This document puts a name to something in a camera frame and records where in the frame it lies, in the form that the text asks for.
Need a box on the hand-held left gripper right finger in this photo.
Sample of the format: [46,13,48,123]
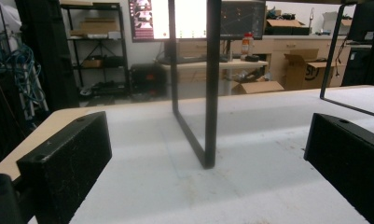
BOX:
[303,112,374,224]

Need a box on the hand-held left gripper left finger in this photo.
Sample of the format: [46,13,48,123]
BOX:
[16,110,113,224]

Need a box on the tall cardboard box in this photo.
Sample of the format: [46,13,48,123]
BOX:
[283,48,337,91]

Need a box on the open cardboard box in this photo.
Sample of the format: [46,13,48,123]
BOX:
[231,79,285,95]

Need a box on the black computer case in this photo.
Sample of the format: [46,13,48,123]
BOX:
[129,63,168,94]

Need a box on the wooden cabinet counter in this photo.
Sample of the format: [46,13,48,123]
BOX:
[230,34,353,89]

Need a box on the black metal shelf rack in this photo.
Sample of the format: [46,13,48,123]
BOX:
[60,2,132,97]

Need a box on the white foam mat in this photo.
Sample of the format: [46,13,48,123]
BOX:
[28,85,374,224]

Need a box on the orange capped bottle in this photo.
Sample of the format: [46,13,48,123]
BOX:
[240,32,256,62]

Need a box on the wooden desk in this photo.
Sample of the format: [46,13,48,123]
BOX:
[158,58,269,97]

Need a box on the dark computer monitor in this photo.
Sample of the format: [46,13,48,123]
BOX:
[220,0,267,41]

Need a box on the black metal frame stand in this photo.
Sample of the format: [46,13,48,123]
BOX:
[168,0,223,170]
[319,3,374,120]

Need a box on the bundle of blue cables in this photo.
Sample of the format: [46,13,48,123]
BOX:
[0,43,48,113]

